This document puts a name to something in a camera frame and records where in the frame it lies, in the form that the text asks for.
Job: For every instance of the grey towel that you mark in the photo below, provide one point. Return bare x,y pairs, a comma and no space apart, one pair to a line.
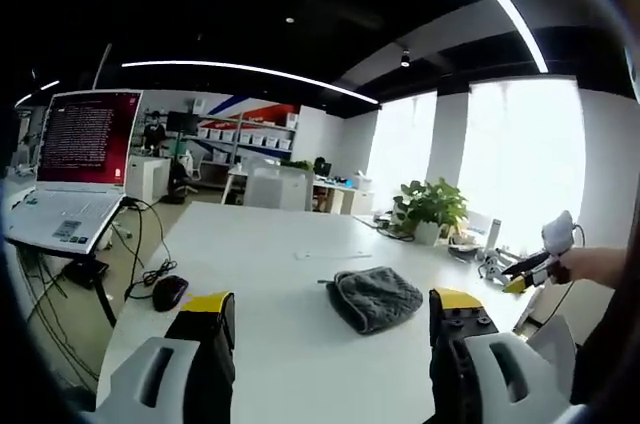
375,299

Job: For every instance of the person's right hand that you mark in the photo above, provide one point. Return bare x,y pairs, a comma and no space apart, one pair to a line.
564,268

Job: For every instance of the white metal stand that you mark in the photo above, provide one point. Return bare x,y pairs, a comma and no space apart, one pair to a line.
492,264

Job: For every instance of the black computer mouse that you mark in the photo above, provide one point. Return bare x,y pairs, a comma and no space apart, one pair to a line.
169,293

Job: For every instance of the green potted plant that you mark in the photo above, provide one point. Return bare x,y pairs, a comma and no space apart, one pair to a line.
432,206

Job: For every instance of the person's dark clothing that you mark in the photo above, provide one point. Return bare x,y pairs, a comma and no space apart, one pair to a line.
607,344

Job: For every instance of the black laptop stand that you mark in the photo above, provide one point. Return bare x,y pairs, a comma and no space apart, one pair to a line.
90,269

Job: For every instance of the white office desk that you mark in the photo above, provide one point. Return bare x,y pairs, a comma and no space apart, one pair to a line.
342,196

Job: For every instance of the white cabinet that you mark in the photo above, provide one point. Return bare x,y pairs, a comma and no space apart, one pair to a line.
147,176

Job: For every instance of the white laptop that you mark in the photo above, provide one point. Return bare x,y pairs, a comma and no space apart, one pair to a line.
75,164

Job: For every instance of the black ceiling spotlight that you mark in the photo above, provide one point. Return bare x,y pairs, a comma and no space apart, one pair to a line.
405,59

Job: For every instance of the shelf of white boxes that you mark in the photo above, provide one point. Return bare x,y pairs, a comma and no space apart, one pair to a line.
245,139

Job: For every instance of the black monitor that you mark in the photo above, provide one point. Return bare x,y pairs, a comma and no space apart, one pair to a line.
182,121

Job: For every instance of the short ceiling light strip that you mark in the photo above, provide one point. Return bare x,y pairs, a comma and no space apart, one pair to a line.
37,93

